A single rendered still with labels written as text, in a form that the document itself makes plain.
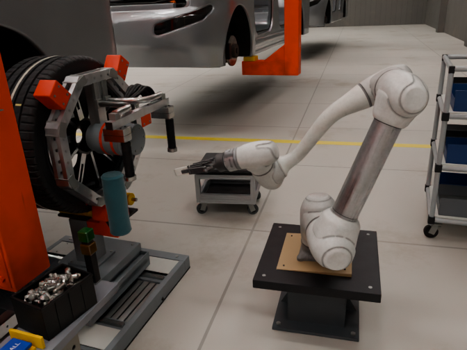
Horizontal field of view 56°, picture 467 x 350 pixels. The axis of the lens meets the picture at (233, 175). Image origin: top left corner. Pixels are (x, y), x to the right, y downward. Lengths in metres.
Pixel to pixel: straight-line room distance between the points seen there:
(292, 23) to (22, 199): 4.10
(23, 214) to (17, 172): 0.14
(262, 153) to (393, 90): 0.51
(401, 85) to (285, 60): 3.77
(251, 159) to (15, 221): 0.84
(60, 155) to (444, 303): 1.80
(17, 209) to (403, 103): 1.26
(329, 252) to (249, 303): 0.68
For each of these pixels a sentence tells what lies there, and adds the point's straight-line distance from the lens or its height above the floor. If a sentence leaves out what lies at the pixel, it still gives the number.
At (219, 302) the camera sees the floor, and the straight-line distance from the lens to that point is 2.22.
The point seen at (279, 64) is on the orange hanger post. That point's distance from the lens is 5.26.
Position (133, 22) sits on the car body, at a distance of 4.43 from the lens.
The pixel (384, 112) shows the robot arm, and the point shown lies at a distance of 1.56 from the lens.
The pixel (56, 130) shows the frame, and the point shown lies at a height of 0.95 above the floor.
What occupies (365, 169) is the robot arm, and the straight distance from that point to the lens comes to 1.61.
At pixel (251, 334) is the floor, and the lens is 2.04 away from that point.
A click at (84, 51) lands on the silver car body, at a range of 2.59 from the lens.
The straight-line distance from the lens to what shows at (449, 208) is 2.79.
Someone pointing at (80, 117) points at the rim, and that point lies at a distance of 1.94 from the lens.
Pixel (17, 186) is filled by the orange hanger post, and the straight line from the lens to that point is 1.52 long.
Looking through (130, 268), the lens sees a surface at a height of 0.15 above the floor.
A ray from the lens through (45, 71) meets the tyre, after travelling 1.81.
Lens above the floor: 1.36
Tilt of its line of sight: 22 degrees down
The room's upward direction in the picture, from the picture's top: 3 degrees counter-clockwise
